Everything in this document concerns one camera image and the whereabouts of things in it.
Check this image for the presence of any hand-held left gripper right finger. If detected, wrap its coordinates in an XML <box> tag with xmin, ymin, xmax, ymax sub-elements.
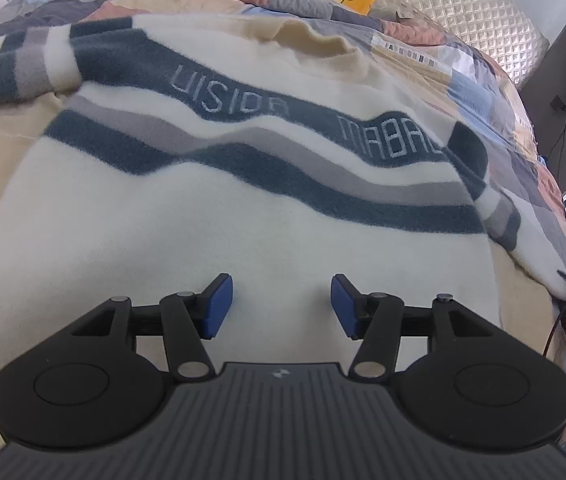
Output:
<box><xmin>330</xmin><ymin>273</ymin><xmax>496</xmax><ymax>381</ymax></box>

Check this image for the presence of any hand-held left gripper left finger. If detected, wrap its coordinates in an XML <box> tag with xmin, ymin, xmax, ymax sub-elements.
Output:
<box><xmin>70</xmin><ymin>273</ymin><xmax>234</xmax><ymax>382</ymax></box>

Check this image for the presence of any white striped fuzzy sweater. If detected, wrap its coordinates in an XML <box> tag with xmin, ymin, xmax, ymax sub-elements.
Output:
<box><xmin>0</xmin><ymin>12</ymin><xmax>566</xmax><ymax>466</ymax></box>

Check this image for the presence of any patchwork quilt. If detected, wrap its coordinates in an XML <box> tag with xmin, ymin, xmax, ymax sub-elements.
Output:
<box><xmin>0</xmin><ymin>0</ymin><xmax>566</xmax><ymax>441</ymax></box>

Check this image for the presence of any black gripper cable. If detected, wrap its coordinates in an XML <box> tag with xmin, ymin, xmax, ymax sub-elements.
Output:
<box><xmin>542</xmin><ymin>285</ymin><xmax>566</xmax><ymax>357</ymax></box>

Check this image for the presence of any black charger cable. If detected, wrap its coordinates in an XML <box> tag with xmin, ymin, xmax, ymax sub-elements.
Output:
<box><xmin>543</xmin><ymin>110</ymin><xmax>566</xmax><ymax>167</ymax></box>

